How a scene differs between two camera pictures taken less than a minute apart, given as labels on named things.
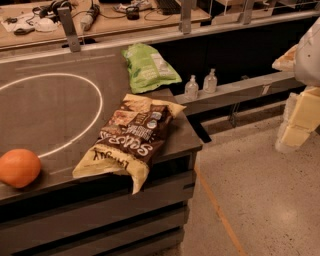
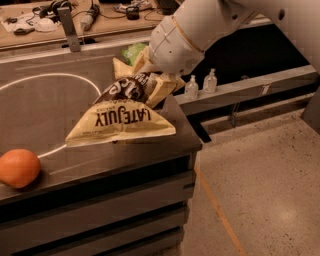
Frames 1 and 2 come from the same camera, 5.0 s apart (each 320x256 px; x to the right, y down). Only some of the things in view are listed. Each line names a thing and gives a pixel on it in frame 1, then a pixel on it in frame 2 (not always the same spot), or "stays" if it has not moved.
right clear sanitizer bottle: (210, 82) stays
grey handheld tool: (90, 18) stays
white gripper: (309, 57) to (172, 50)
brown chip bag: (132, 139) to (124, 110)
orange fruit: (19, 167) stays
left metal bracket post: (66, 21) stays
